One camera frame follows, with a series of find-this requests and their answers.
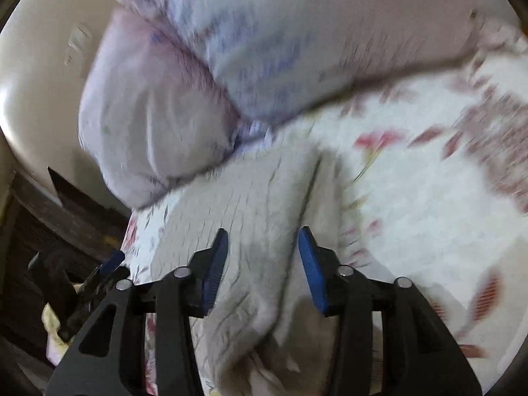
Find beige knitted small garment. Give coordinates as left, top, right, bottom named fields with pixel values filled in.
left=150, top=141, right=398, bottom=396

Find lavender patterned lower pillow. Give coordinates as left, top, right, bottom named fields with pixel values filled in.
left=79, top=6, right=269, bottom=209

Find white floral bed sheet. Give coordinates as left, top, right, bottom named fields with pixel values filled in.
left=123, top=18, right=527, bottom=390

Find pink top pillow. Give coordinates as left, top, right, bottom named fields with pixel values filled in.
left=116, top=0, right=478, bottom=123

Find white wall switch plate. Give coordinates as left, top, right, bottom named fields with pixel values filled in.
left=64, top=23, right=93, bottom=65

